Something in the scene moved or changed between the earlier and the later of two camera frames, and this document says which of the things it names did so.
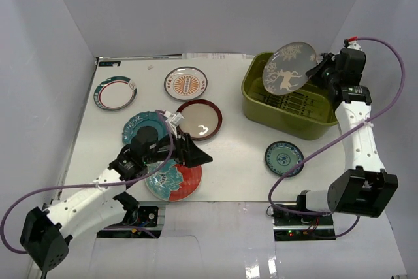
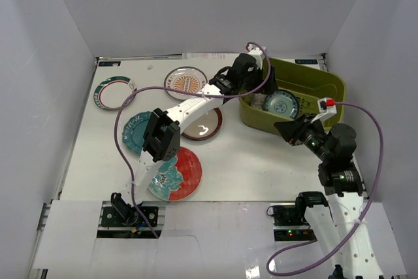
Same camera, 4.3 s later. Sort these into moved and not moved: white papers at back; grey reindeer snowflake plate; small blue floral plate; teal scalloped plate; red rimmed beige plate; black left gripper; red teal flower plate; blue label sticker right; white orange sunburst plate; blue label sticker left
Moved: black left gripper; small blue floral plate; grey reindeer snowflake plate
Not moved: blue label sticker right; red rimmed beige plate; red teal flower plate; blue label sticker left; teal scalloped plate; white papers at back; white orange sunburst plate
